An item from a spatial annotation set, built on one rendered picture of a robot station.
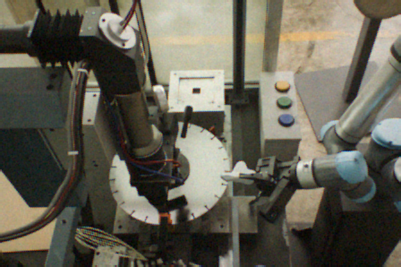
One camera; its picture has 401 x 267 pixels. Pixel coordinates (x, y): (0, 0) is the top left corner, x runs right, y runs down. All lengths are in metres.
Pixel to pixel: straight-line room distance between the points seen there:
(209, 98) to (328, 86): 1.37
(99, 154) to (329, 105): 2.02
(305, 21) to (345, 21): 0.25
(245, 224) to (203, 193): 0.17
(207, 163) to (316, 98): 1.50
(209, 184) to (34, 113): 0.63
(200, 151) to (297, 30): 1.94
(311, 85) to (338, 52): 0.35
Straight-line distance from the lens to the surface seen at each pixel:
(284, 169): 1.21
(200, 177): 1.23
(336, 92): 2.72
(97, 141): 0.73
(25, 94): 0.70
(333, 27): 3.15
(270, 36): 1.48
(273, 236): 1.38
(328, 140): 1.28
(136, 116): 0.78
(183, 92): 1.49
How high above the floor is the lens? 2.00
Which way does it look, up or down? 53 degrees down
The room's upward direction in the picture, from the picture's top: 6 degrees counter-clockwise
